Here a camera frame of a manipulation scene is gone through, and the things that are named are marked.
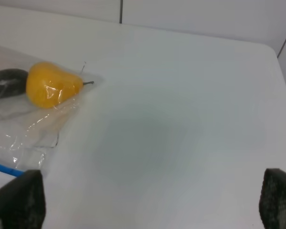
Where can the yellow pear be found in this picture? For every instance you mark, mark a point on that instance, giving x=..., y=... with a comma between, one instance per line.
x=48, y=85

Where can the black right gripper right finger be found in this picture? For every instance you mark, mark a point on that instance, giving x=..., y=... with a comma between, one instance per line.
x=272, y=203

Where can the clear zip bag blue zipper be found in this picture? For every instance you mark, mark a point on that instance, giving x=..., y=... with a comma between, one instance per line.
x=29, y=135

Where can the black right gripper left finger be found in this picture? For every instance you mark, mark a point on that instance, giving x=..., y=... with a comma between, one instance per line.
x=22, y=202

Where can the purple eggplant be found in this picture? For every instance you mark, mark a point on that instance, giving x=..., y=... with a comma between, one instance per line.
x=12, y=82

